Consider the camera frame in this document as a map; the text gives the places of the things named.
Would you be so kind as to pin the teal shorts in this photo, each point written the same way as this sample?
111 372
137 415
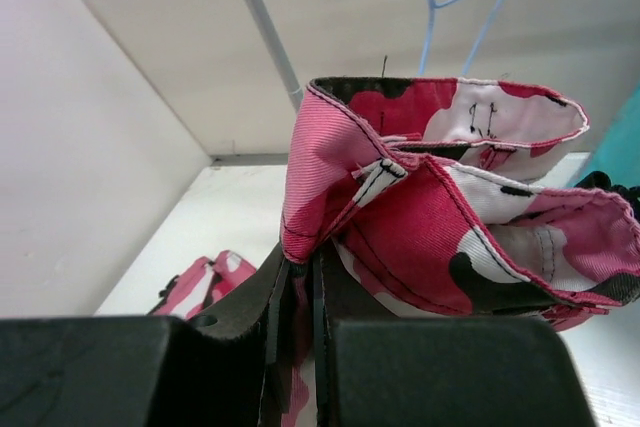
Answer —
617 155

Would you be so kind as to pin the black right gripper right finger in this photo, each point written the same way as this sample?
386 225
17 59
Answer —
373 368

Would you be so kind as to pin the blue wire hanger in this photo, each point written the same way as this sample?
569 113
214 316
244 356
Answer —
433 7

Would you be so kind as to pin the pink camouflage trousers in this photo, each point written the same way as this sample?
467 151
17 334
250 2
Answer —
429 190

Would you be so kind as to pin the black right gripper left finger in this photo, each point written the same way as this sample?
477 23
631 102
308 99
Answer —
228 366

